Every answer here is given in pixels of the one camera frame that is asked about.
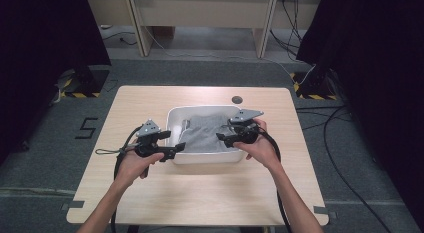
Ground person's left hand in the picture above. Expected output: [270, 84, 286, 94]
[114, 151, 166, 190]

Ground grey tape strip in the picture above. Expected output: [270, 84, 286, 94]
[313, 206, 338, 221]
[61, 200, 86, 211]

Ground grey shorts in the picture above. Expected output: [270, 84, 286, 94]
[177, 114, 235, 154]

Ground thin black floor cables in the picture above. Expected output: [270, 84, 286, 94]
[295, 105, 354, 131]

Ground grey cord loop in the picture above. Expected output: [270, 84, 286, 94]
[95, 143, 138, 157]

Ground person's right hand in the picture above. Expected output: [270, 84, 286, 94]
[232, 118, 283, 172]

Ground beige wooden desk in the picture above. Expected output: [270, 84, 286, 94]
[83, 0, 325, 59]

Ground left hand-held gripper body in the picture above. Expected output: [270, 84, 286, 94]
[132, 118, 162, 159]

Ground hanging black cables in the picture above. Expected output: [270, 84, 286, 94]
[269, 0, 304, 62]

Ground white plastic bin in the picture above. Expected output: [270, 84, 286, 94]
[165, 104, 248, 166]

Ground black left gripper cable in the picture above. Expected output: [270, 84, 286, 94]
[110, 125, 144, 233]

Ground long black floor cable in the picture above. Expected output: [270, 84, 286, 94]
[322, 105, 393, 233]

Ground black curtain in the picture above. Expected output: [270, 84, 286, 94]
[295, 0, 424, 224]
[0, 0, 112, 166]

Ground short black floor cable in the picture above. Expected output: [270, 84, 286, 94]
[99, 30, 138, 47]

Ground black stand base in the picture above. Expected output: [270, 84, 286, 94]
[299, 66, 332, 96]
[73, 66, 111, 95]

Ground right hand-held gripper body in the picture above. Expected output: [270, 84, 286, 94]
[228, 108, 265, 145]

